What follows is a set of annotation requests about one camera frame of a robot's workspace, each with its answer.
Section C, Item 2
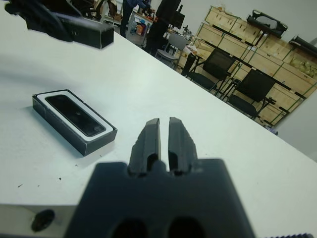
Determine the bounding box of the person in black clothes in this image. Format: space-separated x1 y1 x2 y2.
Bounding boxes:
146 0 184 58

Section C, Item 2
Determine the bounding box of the black carrying case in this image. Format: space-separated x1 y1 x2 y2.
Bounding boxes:
288 34 317 54
246 9 289 39

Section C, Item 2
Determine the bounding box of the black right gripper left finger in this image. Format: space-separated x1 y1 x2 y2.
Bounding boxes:
128 118 162 176

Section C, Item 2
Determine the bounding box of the black printed box lid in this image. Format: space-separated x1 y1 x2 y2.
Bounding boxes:
60 19 114 50

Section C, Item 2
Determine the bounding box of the grey plastic chair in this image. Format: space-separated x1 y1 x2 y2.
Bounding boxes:
156 33 190 69

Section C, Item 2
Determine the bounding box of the black phone-like camera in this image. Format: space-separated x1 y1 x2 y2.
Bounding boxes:
45 94 106 137

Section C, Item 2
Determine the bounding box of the wooden shipping crate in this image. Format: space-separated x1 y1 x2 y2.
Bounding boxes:
274 61 317 93
198 22 226 47
262 83 304 120
220 32 251 58
232 18 261 42
207 5 240 30
260 35 293 58

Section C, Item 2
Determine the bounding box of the person in blue jacket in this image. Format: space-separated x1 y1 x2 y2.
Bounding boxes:
120 0 154 39

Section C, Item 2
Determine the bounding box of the black computer monitor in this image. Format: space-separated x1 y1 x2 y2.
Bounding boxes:
173 4 186 28

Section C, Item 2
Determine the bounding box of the black mesh chair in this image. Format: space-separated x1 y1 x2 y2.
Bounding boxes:
226 68 275 119
185 48 236 95

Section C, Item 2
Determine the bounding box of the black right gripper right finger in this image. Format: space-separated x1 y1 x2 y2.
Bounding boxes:
168 116 199 176

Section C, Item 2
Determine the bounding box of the black office swivel chair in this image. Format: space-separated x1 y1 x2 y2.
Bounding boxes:
74 0 102 18

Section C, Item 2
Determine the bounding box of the black box base white insert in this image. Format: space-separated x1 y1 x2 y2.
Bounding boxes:
32 88 118 157

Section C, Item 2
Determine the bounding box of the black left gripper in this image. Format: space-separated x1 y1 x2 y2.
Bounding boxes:
4 0 75 42

